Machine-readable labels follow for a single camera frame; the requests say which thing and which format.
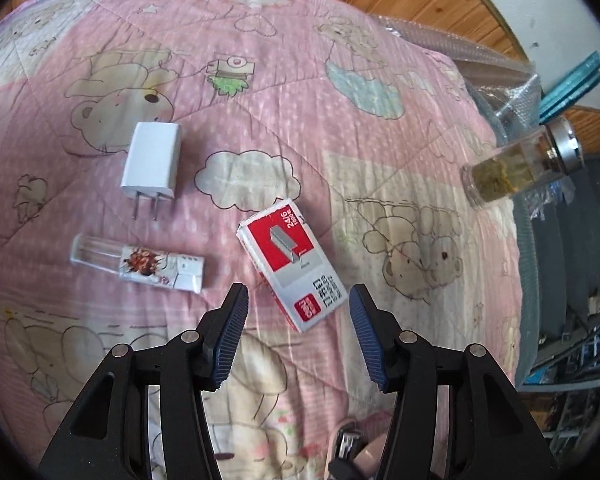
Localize white printed lighter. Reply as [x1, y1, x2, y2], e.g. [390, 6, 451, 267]
[70, 234, 204, 294]

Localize red white staples box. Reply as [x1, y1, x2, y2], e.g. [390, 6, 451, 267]
[236, 198, 348, 333]

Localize white power adapter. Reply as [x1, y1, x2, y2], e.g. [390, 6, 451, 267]
[120, 122, 182, 220]

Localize pink cartoon quilt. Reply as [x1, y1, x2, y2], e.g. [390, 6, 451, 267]
[0, 0, 522, 479]

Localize glass tea bottle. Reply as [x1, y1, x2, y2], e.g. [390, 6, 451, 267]
[460, 116, 583, 207]

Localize bubble wrap sheet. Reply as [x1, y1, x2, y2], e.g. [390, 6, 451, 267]
[376, 16, 542, 146]

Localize teal blue sticks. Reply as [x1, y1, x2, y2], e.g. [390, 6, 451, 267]
[539, 51, 600, 125]

